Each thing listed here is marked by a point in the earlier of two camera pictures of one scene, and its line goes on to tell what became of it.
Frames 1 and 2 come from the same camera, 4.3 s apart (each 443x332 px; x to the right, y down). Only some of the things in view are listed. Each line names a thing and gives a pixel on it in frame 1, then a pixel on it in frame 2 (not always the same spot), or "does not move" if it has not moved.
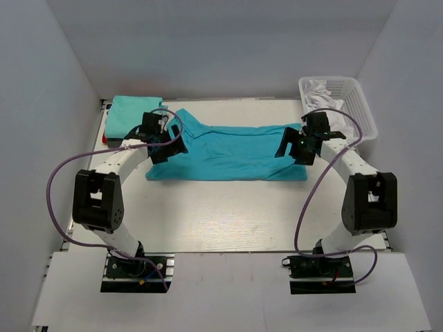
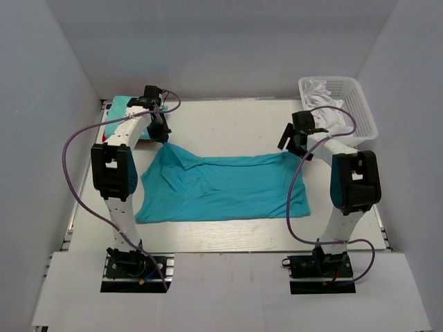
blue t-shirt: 229,153 -> 175,187
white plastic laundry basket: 349,92 does not move
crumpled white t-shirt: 317,96 does not move
